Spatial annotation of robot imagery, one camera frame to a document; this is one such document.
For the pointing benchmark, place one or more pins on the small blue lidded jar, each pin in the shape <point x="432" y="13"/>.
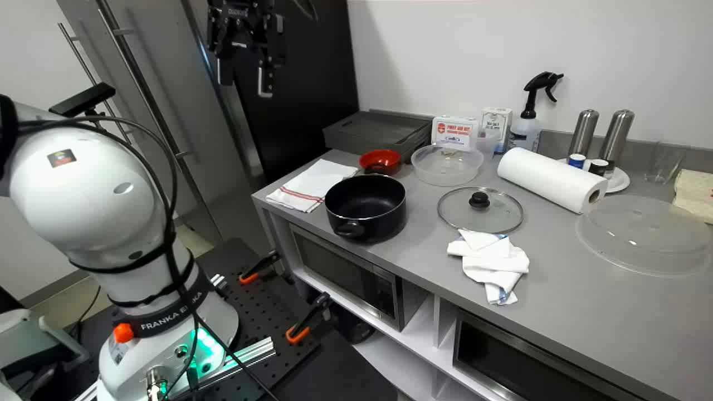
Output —
<point x="576" y="160"/>

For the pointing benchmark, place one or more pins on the steel shaker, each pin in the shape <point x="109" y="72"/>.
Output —
<point x="584" y="133"/>
<point x="618" y="135"/>

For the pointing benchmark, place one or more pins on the black refrigerator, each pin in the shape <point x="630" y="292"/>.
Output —
<point x="313" y="75"/>

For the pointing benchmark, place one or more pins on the black cooking pot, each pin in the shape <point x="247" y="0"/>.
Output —
<point x="367" y="209"/>

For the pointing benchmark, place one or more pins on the gray steel kitchen counter cabinet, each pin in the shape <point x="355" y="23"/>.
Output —
<point x="416" y="312"/>

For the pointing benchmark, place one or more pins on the red bowl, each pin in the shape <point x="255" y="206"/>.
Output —
<point x="380" y="162"/>

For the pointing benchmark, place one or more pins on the gray metal tray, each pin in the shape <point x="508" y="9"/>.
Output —
<point x="374" y="133"/>

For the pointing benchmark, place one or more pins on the white paper towel roll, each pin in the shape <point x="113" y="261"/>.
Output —
<point x="549" y="180"/>

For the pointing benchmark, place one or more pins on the spray bottle black trigger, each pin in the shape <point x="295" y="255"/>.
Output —
<point x="532" y="118"/>

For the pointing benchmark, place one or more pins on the aluminium rail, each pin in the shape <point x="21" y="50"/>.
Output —
<point x="241" y="358"/>

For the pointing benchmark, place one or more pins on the orange black clamp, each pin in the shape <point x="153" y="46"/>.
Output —
<point x="305" y="326"/>
<point x="260" y="270"/>

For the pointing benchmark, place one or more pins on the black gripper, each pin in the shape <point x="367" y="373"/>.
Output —
<point x="245" y="30"/>

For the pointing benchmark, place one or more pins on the white plate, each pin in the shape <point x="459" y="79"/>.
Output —
<point x="618" y="181"/>

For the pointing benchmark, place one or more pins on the beige sponge cloth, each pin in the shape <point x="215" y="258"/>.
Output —
<point x="694" y="195"/>

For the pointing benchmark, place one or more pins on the small white box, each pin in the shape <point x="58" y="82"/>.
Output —
<point x="496" y="127"/>

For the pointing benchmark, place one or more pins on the clear glass bowl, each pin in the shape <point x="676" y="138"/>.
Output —
<point x="447" y="163"/>

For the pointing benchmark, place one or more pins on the small black lidded jar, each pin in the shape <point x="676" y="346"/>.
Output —
<point x="598" y="165"/>

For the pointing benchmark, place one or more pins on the black perforated robot table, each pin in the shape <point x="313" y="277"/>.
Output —
<point x="275" y="312"/>

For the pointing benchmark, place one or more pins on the folded white towel red stripes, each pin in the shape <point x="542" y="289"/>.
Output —
<point x="315" y="185"/>

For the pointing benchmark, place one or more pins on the red and white sign card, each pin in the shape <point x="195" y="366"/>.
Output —
<point x="454" y="135"/>

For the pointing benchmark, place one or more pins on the crumpled white cloth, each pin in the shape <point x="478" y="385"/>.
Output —
<point x="491" y="259"/>

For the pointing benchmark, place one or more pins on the glass pot lid black knob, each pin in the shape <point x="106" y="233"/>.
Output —
<point x="479" y="211"/>

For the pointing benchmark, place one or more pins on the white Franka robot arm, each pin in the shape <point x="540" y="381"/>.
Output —
<point x="81" y="192"/>

